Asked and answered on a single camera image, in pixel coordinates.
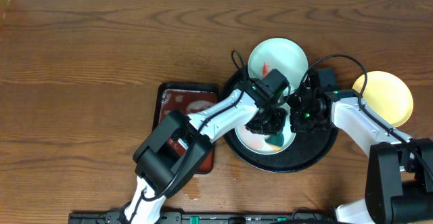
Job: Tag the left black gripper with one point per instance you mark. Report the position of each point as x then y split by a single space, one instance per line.
265 122

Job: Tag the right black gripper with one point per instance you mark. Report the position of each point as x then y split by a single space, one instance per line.
297 125

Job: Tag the green scouring sponge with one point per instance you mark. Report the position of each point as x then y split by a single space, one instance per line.
276 140

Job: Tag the light blue plate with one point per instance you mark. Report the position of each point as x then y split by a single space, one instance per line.
255 142
281 54

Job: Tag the yellow plate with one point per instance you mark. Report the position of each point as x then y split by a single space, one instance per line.
389 97

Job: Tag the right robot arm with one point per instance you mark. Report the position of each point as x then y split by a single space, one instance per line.
398 186

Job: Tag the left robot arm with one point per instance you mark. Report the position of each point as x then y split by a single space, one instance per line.
157 178

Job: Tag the black round serving tray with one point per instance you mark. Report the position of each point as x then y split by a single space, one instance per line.
304 151

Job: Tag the black rectangular water tray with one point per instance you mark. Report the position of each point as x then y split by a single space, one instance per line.
187 98

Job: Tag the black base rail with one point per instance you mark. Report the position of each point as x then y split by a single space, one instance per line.
113 217

